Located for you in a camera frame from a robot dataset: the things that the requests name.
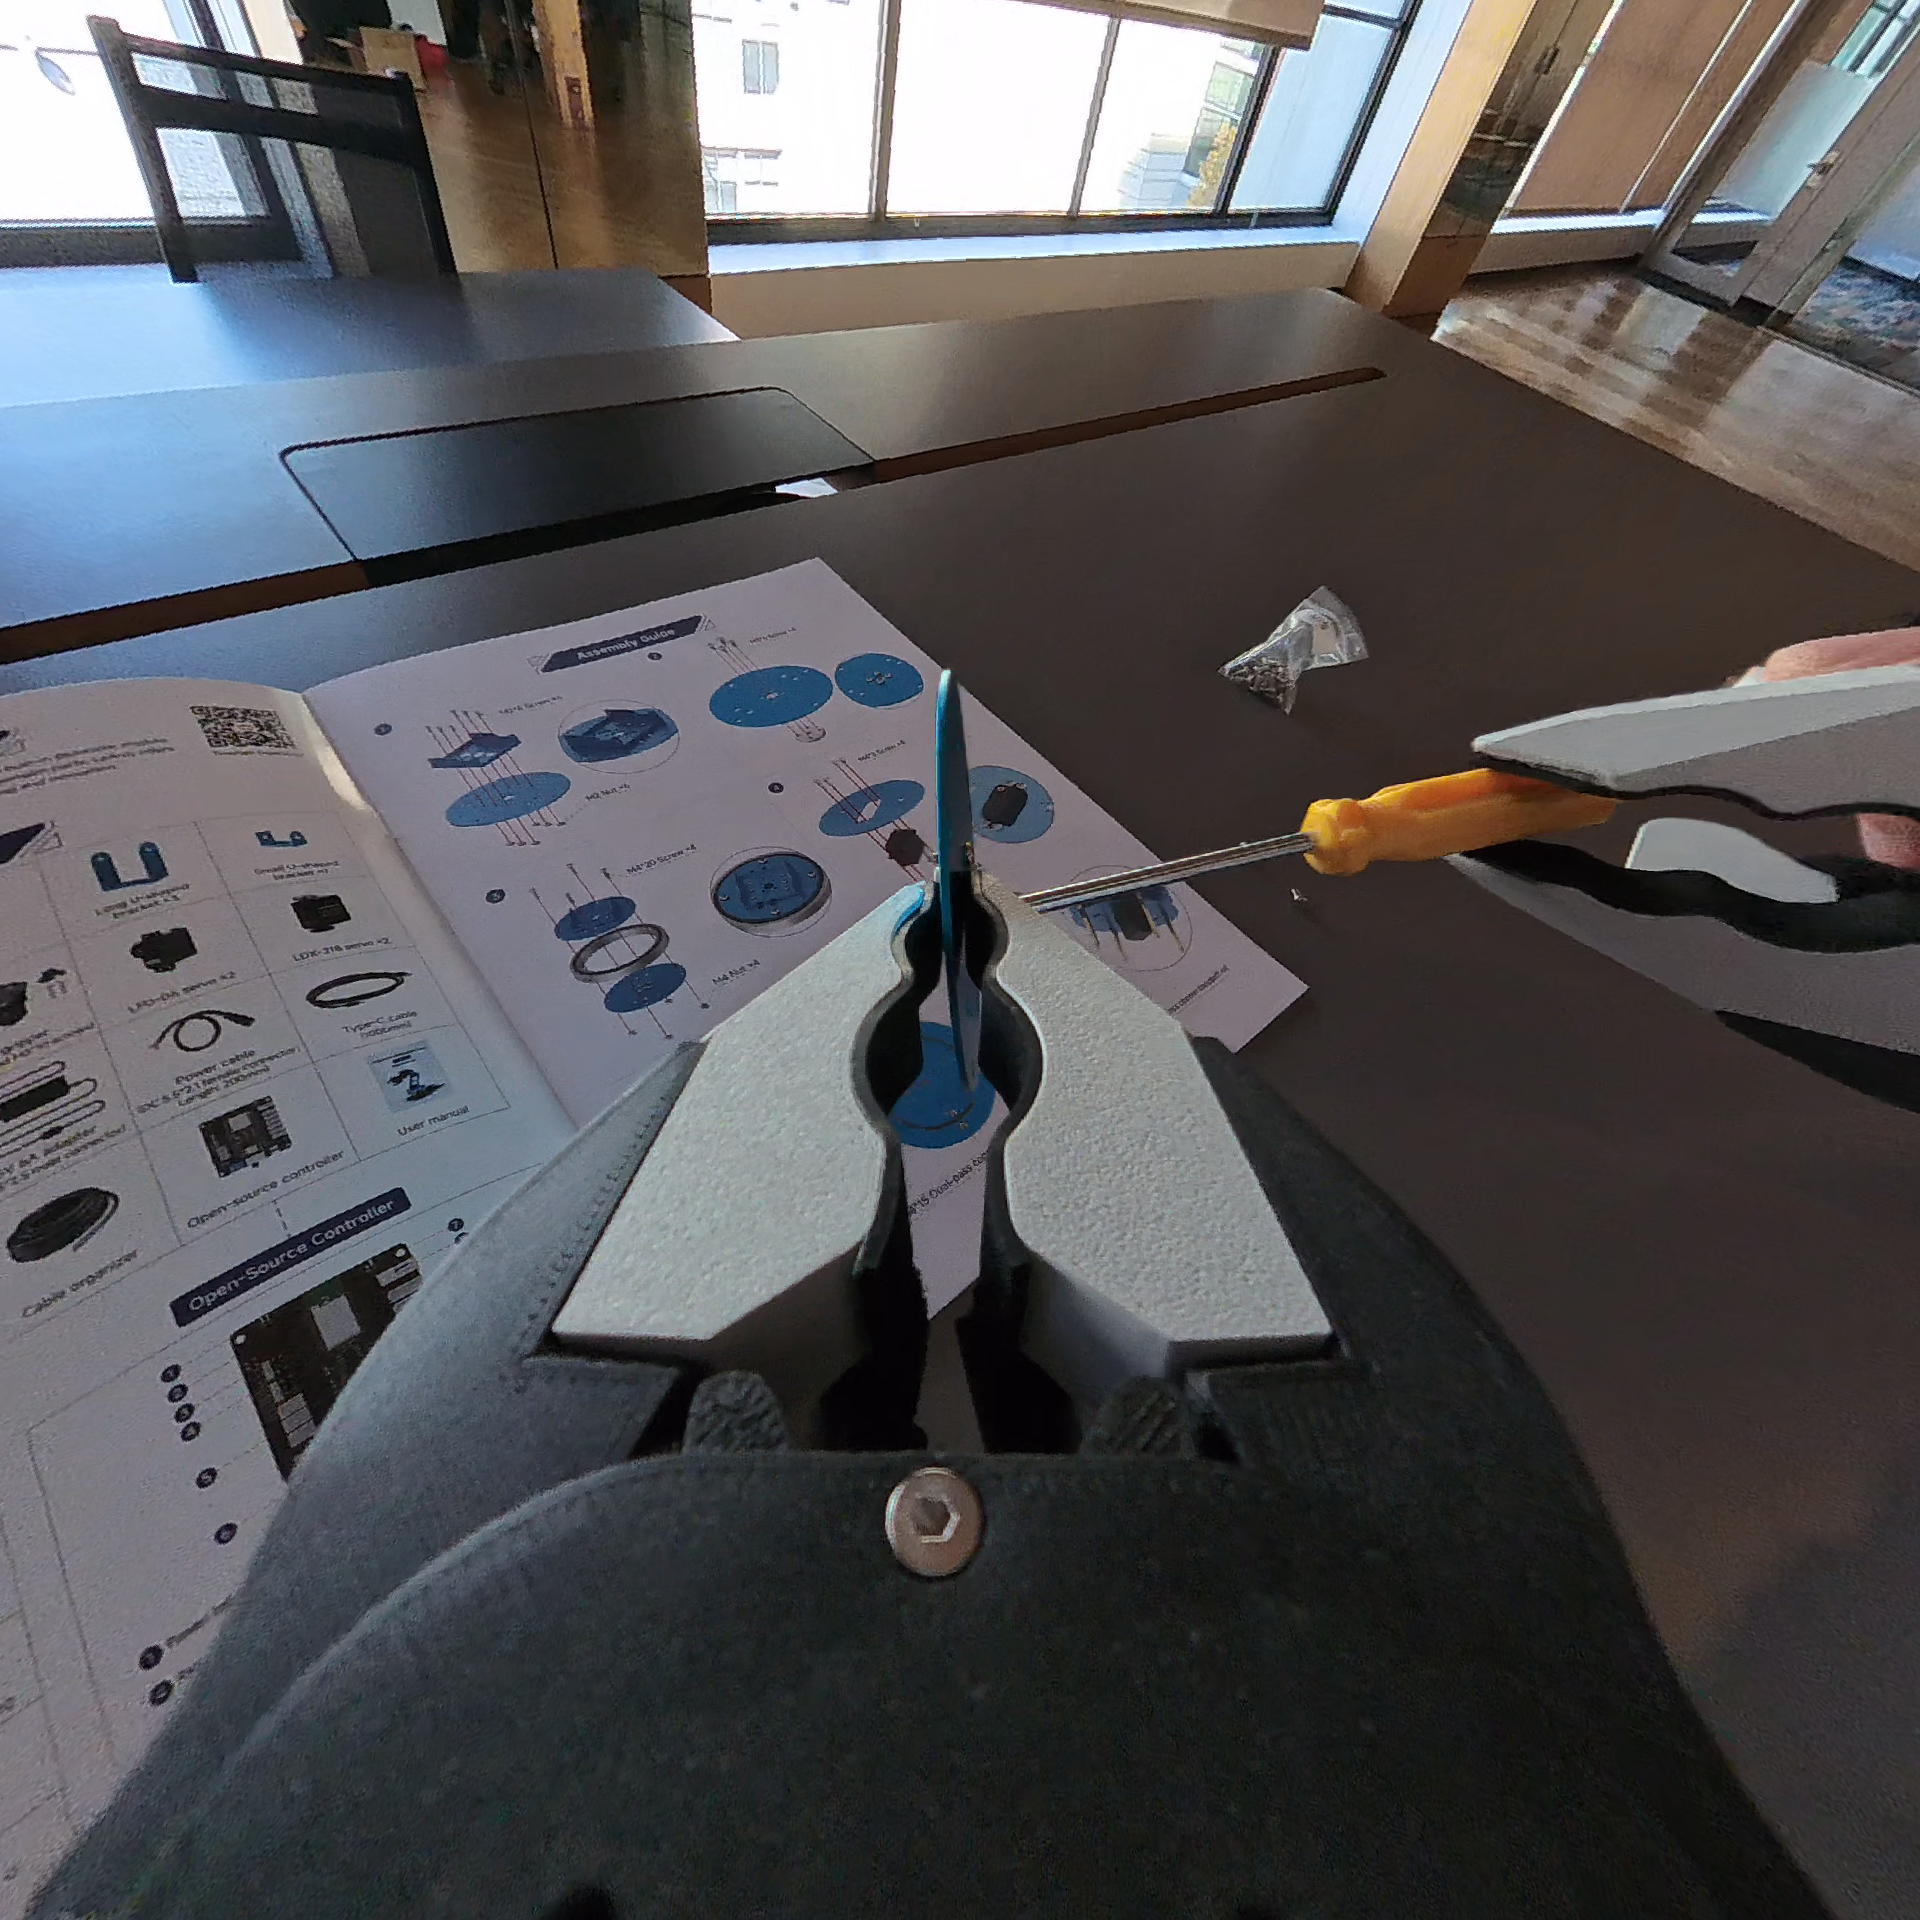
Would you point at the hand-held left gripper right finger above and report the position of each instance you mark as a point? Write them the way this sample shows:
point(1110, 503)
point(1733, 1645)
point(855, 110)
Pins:
point(1156, 1199)

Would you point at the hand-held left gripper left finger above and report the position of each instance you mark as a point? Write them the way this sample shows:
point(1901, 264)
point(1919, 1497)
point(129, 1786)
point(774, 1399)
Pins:
point(736, 1199)

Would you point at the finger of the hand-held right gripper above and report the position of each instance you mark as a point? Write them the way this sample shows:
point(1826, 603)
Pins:
point(1738, 737)
point(1768, 947)

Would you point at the small blue round plate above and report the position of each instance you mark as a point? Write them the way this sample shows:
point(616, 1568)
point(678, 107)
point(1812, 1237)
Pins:
point(950, 809)

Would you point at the grey desk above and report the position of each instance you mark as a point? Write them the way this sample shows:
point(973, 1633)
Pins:
point(301, 480)
point(1559, 1199)

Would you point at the person's right hand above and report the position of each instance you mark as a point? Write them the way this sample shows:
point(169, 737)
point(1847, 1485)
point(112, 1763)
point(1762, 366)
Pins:
point(1847, 650)

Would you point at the printed instruction booklet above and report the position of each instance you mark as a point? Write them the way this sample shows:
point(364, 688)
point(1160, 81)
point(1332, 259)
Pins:
point(362, 961)

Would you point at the small clear plastic bag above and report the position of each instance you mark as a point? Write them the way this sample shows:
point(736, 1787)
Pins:
point(1295, 647)

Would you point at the light wooden column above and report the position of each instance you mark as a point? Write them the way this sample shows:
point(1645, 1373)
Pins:
point(1441, 148)

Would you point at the window with roller blinds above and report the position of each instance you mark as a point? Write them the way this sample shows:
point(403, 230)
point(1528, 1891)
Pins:
point(1021, 107)

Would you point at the large glass window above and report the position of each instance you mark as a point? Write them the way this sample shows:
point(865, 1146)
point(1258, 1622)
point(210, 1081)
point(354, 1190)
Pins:
point(123, 122)

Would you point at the black frame chair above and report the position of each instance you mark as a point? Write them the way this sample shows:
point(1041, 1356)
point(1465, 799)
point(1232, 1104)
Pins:
point(269, 148)

